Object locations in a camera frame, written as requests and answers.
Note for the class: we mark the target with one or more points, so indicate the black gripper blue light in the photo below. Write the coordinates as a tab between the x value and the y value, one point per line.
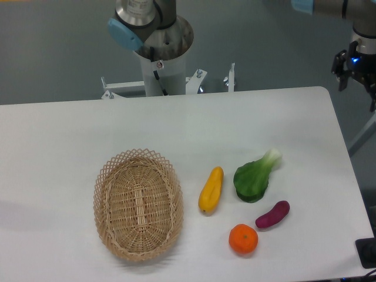
360	66

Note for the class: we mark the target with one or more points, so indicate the green bok choy vegetable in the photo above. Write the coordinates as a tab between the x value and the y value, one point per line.
251	179

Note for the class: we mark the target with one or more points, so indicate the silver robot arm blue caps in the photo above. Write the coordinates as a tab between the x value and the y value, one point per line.
160	38

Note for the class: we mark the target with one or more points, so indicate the grey metal stand leg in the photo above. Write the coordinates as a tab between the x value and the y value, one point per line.
362	136

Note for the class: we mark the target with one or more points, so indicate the purple sweet potato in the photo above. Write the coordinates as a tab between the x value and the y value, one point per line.
274	216

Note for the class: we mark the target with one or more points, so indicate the black device at table edge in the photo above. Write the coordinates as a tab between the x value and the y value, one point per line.
366	252

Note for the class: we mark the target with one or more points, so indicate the yellow squash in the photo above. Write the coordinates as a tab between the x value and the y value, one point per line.
211	192

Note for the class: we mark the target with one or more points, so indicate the orange mandarin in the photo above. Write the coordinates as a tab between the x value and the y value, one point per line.
243	239

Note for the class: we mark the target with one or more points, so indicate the woven wicker basket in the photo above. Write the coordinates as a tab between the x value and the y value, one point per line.
138	205

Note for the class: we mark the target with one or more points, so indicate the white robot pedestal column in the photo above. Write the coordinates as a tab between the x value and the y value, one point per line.
164	77

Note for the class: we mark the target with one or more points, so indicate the white metal base frame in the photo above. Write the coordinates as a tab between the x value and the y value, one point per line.
137	88

